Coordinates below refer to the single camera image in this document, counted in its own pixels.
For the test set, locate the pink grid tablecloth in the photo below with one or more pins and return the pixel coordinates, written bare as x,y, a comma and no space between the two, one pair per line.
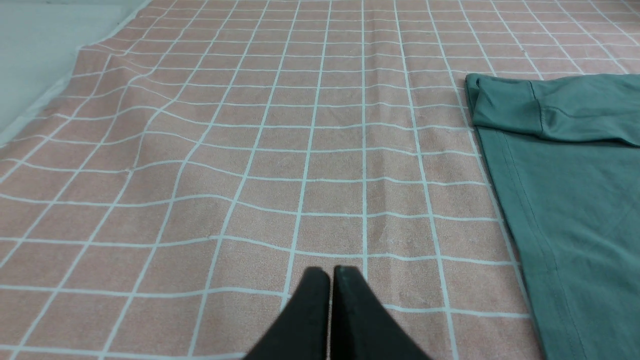
165,205

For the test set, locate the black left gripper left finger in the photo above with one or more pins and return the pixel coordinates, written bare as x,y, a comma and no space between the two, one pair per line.
300,331

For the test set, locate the green long-sleeve top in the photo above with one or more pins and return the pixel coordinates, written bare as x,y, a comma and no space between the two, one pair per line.
564,159

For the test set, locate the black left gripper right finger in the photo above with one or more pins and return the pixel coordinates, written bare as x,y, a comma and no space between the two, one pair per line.
361,328

